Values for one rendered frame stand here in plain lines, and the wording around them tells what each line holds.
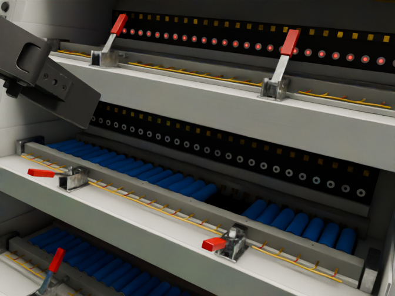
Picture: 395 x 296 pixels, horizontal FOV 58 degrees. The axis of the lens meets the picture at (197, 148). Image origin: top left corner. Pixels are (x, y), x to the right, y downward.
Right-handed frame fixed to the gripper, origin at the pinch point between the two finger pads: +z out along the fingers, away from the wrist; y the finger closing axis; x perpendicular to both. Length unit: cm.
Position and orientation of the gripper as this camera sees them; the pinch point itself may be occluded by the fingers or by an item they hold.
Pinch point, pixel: (23, 90)
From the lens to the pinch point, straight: 33.2
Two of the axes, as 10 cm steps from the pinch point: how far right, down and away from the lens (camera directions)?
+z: 3.8, 3.0, 8.8
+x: 3.5, -9.2, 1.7
